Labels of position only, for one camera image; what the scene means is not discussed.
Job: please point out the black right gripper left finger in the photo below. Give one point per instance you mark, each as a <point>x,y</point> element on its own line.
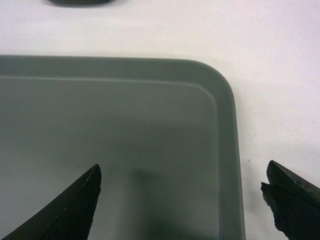
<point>69,216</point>

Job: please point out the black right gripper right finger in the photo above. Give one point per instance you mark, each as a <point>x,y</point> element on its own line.
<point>294,202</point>

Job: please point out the grey rectangular serving tray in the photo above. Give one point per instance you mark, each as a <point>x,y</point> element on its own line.
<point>163,131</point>

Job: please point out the black round barcode scanner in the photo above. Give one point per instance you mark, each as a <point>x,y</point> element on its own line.
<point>79,2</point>

